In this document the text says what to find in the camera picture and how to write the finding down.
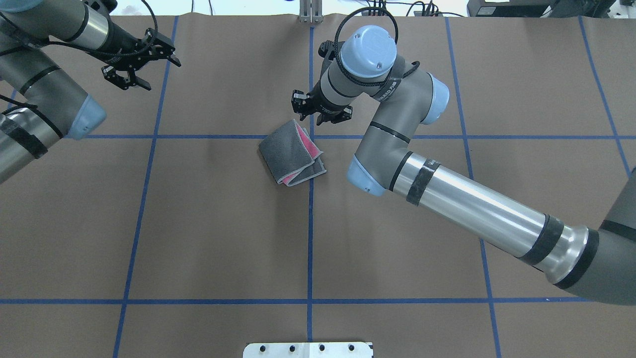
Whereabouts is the pink and grey towel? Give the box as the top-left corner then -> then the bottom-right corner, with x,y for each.
258,119 -> 327,186

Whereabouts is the white camera stand pedestal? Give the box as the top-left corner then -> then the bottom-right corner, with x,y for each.
242,342 -> 375,358

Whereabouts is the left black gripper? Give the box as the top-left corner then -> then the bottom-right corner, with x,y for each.
99,25 -> 182,91

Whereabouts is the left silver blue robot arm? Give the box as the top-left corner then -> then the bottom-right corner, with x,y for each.
0,0 -> 181,182

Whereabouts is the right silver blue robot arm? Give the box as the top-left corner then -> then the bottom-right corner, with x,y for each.
291,25 -> 636,305

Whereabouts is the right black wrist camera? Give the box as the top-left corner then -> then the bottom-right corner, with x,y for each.
318,40 -> 336,62

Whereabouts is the aluminium frame post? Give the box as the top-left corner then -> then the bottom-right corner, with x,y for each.
299,0 -> 324,24

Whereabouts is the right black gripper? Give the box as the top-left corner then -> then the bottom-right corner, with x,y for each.
291,85 -> 353,125

